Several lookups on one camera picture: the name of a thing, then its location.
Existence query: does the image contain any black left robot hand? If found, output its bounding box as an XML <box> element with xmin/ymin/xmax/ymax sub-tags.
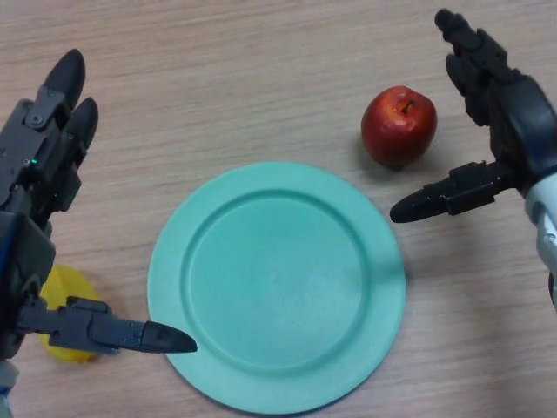
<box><xmin>0</xmin><ymin>48</ymin><xmax>198</xmax><ymax>362</ymax></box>

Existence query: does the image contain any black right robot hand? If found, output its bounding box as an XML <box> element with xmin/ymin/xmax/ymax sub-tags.
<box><xmin>389</xmin><ymin>8</ymin><xmax>557</xmax><ymax>225</ymax></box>

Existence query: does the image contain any red apple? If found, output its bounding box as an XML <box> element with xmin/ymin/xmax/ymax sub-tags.
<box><xmin>360</xmin><ymin>85</ymin><xmax>438</xmax><ymax>171</ymax></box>

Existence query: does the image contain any green round plate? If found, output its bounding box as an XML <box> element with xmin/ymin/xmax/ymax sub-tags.
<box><xmin>147</xmin><ymin>161</ymin><xmax>406</xmax><ymax>415</ymax></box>

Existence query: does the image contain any yellow starfruit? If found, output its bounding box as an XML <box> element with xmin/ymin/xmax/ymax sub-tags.
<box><xmin>37</xmin><ymin>264</ymin><xmax>100</xmax><ymax>352</ymax></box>

